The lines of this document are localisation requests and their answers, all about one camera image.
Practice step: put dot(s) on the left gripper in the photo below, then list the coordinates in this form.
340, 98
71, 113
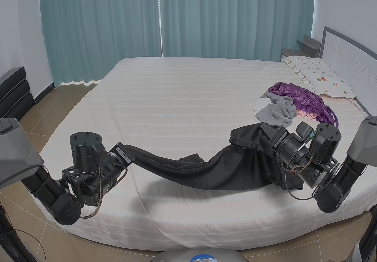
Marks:
113, 160

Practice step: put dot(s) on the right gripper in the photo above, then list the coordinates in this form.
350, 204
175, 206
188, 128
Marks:
290, 150

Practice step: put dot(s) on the black T-shirt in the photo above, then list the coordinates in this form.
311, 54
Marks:
229, 166

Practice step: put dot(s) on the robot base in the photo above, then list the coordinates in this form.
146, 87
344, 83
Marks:
176, 256

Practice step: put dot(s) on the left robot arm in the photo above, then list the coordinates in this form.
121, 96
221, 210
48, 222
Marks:
61, 202

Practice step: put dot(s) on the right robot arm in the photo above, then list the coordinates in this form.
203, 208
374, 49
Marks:
338, 184

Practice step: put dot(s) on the bed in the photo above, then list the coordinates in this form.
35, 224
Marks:
176, 102

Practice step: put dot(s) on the grey garment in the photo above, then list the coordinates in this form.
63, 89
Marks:
278, 113

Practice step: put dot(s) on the pink garment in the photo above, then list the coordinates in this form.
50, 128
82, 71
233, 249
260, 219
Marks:
304, 114

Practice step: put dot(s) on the white garment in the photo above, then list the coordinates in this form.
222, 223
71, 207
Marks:
260, 105

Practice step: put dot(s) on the purple satin garment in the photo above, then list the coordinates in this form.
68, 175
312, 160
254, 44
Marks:
297, 93

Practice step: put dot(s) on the white printed pillow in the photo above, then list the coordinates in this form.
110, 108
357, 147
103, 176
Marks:
321, 75

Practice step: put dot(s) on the grey bedside table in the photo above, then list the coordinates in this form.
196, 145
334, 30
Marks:
310, 43

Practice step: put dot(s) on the black chest of drawers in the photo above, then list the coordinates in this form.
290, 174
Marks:
14, 93

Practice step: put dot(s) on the blue-green curtain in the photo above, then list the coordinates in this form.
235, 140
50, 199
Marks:
103, 19
235, 13

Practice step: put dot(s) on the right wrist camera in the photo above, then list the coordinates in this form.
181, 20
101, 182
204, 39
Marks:
304, 130

